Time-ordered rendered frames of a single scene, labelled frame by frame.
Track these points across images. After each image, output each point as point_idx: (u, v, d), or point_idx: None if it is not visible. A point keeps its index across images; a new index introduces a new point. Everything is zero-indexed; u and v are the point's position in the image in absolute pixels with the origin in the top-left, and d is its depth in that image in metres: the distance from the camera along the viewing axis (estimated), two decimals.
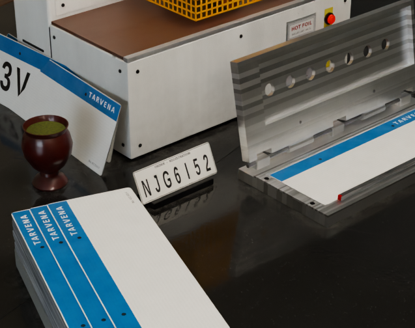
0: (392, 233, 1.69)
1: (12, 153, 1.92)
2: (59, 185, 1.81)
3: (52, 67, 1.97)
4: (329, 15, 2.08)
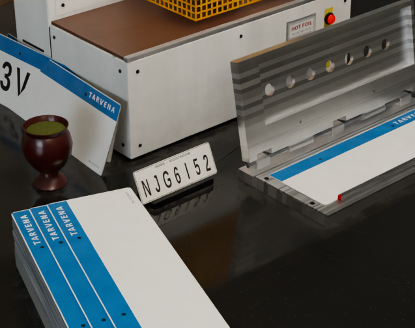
0: (392, 233, 1.69)
1: (12, 153, 1.92)
2: (59, 185, 1.81)
3: (52, 67, 1.97)
4: (329, 15, 2.08)
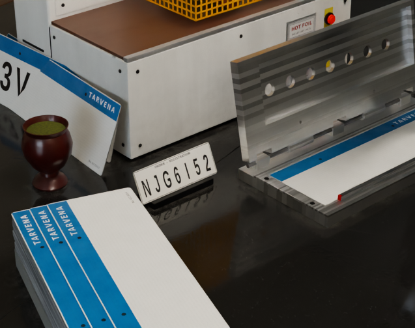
0: (392, 233, 1.69)
1: (12, 153, 1.92)
2: (59, 185, 1.81)
3: (52, 67, 1.97)
4: (329, 15, 2.08)
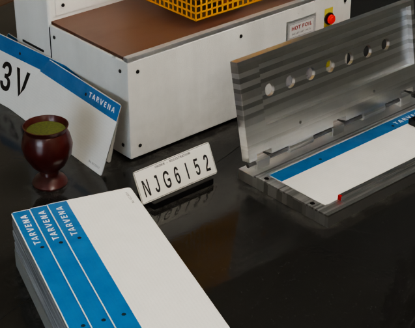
0: (392, 233, 1.69)
1: (12, 153, 1.92)
2: (59, 185, 1.81)
3: (52, 67, 1.97)
4: (329, 15, 2.08)
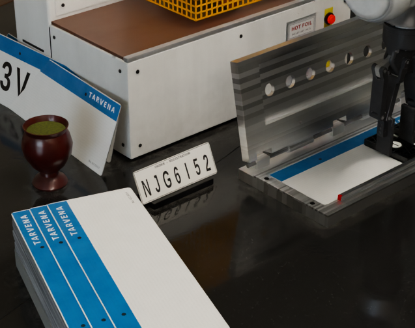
0: (392, 233, 1.69)
1: (12, 153, 1.92)
2: (59, 185, 1.81)
3: (52, 67, 1.97)
4: (329, 15, 2.08)
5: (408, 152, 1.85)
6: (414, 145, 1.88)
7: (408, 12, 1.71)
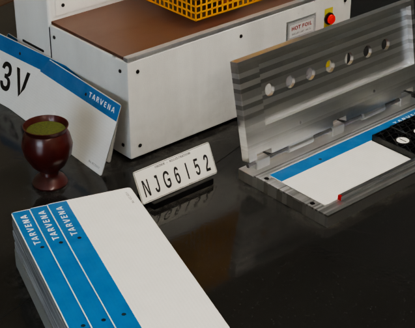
0: (392, 233, 1.69)
1: (12, 153, 1.92)
2: (59, 185, 1.81)
3: (52, 67, 1.97)
4: (329, 15, 2.08)
5: None
6: None
7: None
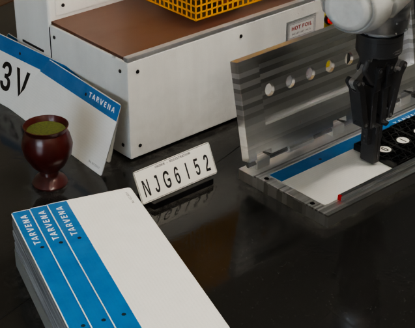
0: (392, 233, 1.69)
1: (12, 153, 1.92)
2: (59, 185, 1.81)
3: (52, 67, 1.97)
4: None
5: None
6: None
7: None
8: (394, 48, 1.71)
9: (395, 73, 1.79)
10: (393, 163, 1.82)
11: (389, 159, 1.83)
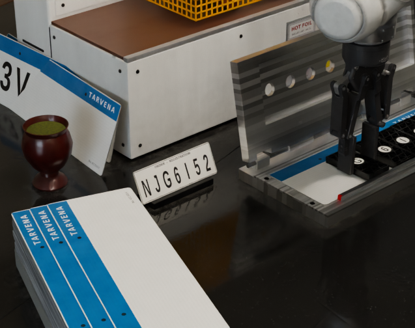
0: (392, 233, 1.69)
1: (12, 153, 1.92)
2: (59, 185, 1.81)
3: (52, 67, 1.97)
4: None
5: None
6: None
7: None
8: (380, 55, 1.69)
9: (385, 77, 1.78)
10: (393, 163, 1.82)
11: (389, 159, 1.83)
